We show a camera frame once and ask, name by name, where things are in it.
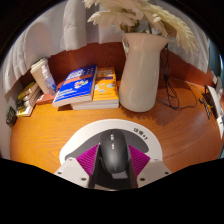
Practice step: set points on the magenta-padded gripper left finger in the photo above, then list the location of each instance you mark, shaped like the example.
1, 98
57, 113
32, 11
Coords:
71, 170

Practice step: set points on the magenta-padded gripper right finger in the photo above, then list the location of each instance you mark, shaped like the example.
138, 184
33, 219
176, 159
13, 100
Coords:
153, 170

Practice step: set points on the dark grey computer mouse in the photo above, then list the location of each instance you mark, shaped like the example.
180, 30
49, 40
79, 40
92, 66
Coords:
114, 151

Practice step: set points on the round white grey mouse pad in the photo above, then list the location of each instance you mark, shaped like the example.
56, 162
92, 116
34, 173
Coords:
90, 131

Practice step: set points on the yellow and white book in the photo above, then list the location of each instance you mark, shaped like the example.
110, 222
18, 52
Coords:
28, 109

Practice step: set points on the red flat book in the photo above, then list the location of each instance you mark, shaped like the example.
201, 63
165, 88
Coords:
46, 98

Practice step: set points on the thick black book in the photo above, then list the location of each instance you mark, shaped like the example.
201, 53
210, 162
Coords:
29, 102

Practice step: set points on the thin black book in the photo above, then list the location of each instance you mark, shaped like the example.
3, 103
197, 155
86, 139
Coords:
28, 97

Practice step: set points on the blue covered book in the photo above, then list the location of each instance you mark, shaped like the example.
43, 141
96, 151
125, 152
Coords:
76, 83

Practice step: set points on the orange covered book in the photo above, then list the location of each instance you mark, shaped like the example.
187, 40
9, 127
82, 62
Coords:
106, 88

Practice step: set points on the yellow covered book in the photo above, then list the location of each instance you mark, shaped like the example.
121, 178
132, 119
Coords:
26, 90

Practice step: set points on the white ceramic vase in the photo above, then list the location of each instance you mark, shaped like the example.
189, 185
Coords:
143, 73

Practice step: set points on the cream tumbler with lid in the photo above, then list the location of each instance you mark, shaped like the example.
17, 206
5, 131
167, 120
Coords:
37, 75

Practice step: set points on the white pleated curtain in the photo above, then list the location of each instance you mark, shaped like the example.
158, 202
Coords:
43, 36

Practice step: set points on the white and pink flower bunch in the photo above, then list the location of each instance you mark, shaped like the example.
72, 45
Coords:
146, 13

